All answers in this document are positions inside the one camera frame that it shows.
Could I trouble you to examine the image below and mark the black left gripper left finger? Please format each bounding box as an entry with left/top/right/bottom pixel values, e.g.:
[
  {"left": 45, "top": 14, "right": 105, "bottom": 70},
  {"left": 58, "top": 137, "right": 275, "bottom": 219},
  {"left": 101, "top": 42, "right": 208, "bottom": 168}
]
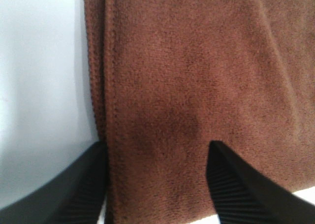
[{"left": 0, "top": 142, "right": 107, "bottom": 224}]

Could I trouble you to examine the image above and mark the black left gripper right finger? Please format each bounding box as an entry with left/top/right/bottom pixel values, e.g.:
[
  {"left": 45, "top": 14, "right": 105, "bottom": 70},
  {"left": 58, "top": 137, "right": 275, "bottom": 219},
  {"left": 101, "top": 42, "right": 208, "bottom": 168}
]
[{"left": 206, "top": 141, "right": 315, "bottom": 224}]

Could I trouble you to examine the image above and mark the brown towel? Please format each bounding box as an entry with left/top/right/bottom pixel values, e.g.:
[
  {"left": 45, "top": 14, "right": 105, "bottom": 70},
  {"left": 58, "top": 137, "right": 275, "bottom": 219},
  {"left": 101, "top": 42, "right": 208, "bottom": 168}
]
[{"left": 84, "top": 0, "right": 315, "bottom": 224}]

